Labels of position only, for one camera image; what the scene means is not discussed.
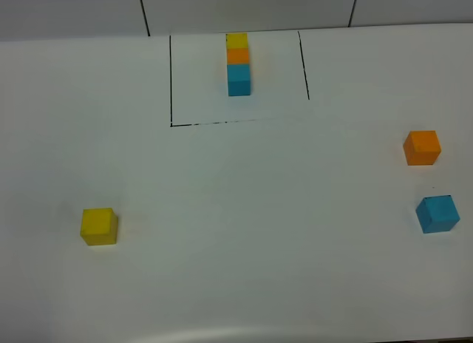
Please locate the blue template block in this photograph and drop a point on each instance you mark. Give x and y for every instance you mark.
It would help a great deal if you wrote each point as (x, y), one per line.
(239, 79)

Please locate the orange template block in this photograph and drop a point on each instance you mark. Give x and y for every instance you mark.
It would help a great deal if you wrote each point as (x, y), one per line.
(237, 56)

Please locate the yellow template block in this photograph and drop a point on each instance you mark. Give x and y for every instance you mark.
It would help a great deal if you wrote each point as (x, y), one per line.
(236, 41)

